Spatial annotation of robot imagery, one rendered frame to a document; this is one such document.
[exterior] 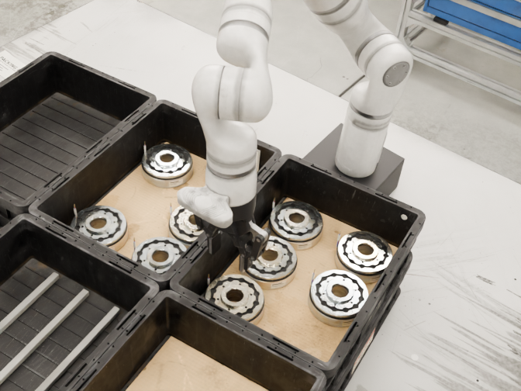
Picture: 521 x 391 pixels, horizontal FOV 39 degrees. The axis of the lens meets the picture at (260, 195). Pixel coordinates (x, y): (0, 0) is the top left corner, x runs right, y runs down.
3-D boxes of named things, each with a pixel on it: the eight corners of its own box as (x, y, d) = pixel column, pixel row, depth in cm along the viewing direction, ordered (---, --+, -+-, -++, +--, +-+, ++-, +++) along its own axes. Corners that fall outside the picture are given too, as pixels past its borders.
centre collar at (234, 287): (230, 281, 126) (230, 278, 126) (254, 294, 125) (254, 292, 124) (214, 299, 123) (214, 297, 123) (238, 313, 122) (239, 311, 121)
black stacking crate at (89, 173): (162, 141, 160) (160, 99, 152) (279, 195, 150) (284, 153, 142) (35, 254, 134) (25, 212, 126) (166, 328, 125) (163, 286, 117)
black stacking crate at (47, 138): (57, 93, 169) (50, 51, 161) (160, 140, 160) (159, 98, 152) (-80, 191, 144) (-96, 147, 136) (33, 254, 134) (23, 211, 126)
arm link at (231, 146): (189, 174, 101) (252, 181, 100) (186, 81, 90) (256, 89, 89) (199, 142, 106) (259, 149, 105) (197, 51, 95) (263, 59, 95)
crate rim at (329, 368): (284, 160, 143) (285, 150, 142) (426, 222, 134) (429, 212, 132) (164, 295, 118) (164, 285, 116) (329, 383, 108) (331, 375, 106)
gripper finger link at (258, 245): (256, 236, 107) (244, 255, 111) (265, 243, 106) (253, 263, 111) (267, 225, 108) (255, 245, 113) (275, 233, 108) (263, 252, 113)
